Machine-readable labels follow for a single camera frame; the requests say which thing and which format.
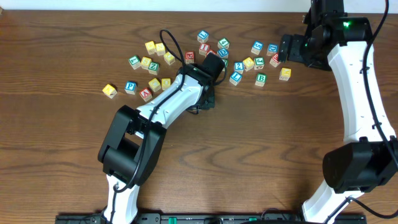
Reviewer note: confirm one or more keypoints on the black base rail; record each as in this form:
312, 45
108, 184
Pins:
156, 218

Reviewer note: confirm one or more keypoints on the green 4 block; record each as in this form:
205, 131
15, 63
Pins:
223, 43

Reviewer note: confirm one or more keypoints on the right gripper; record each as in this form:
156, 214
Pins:
298, 42

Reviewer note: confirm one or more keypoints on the green Z block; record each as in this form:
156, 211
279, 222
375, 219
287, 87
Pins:
154, 68

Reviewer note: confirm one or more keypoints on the green J block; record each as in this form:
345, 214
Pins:
259, 63

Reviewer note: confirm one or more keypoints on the red I block upper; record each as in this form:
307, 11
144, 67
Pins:
203, 49

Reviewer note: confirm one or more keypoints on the blue D block centre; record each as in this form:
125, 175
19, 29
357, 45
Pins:
223, 53

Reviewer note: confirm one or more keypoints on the blue 5 block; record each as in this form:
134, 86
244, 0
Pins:
257, 47

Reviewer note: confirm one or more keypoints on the green B block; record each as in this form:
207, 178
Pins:
261, 79

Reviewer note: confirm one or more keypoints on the yellow block beside Z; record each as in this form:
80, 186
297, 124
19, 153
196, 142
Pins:
145, 62

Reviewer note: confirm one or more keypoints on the green N block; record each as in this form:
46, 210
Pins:
225, 64

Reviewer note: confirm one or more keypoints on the green L block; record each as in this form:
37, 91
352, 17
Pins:
135, 62

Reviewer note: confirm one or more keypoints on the blue L block lower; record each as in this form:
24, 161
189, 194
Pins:
235, 78

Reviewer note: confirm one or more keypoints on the blue L block top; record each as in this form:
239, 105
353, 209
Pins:
202, 36

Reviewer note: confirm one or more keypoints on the red E block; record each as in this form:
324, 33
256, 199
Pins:
189, 57

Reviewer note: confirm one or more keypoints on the yellow block beside A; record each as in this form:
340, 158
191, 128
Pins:
155, 85

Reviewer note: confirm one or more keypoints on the red i block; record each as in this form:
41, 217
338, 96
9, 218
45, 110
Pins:
203, 49
211, 52

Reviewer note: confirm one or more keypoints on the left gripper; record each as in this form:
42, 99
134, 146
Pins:
208, 101

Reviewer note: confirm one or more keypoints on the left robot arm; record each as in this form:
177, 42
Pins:
131, 148

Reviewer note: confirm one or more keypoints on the red A block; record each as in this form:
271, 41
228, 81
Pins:
146, 94

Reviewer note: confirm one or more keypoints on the blue l block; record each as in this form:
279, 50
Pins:
202, 36
235, 78

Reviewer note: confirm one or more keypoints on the red M block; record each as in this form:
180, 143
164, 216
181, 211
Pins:
274, 61

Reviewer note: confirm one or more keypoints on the blue 2 block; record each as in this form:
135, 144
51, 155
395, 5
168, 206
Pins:
239, 67

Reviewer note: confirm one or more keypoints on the yellow S block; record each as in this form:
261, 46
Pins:
160, 49

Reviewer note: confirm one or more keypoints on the yellow O block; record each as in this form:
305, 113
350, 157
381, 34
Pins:
165, 83

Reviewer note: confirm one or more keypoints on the blue D block right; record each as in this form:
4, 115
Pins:
272, 49

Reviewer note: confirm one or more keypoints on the blue d block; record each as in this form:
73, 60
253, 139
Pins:
272, 49
223, 53

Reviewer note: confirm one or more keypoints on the blue P block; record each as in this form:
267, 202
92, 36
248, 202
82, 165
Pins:
130, 88

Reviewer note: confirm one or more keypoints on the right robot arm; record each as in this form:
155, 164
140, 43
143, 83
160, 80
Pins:
336, 42

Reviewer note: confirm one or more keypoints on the red I block lower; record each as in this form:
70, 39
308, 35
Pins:
211, 52

